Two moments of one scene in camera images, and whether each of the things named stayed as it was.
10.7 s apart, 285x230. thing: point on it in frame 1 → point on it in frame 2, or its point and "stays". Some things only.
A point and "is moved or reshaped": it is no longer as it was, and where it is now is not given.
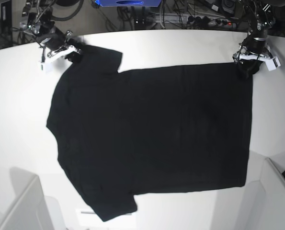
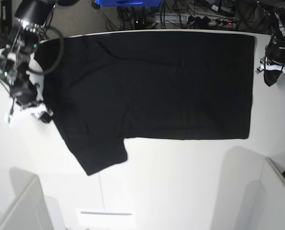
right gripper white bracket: [272, 62] → [276, 60]
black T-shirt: [119, 134] is moved or reshaped
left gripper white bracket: [57, 53] → [25, 93]
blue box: [129, 3] stays
